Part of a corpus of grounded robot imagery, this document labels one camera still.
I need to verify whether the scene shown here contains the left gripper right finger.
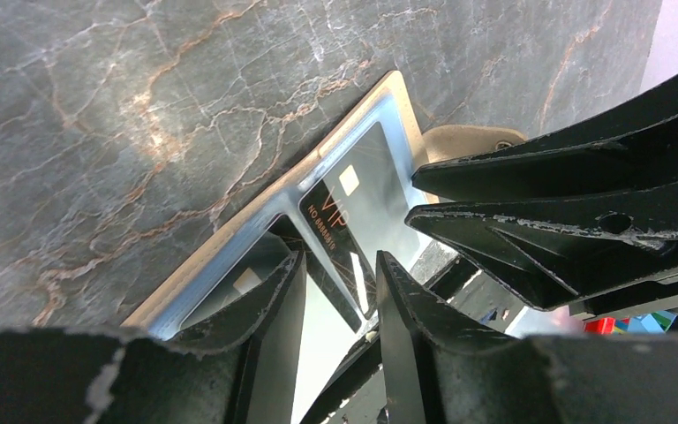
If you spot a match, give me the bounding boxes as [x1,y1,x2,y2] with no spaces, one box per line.
[376,251,544,423]

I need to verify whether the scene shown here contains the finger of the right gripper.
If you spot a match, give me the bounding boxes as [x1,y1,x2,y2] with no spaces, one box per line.
[412,74,678,201]
[406,193,678,311]

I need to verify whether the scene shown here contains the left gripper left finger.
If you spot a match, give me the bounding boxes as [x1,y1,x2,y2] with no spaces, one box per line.
[173,252,306,423]

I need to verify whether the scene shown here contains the black vip card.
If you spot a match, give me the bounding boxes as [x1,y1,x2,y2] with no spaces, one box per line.
[300,123,429,318]
[181,216,374,331]

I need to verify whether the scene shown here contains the colourful toy blocks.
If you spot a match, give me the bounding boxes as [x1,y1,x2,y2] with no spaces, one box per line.
[584,311,677,335]

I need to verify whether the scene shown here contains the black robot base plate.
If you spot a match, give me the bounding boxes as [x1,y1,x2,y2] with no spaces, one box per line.
[300,239,527,424]

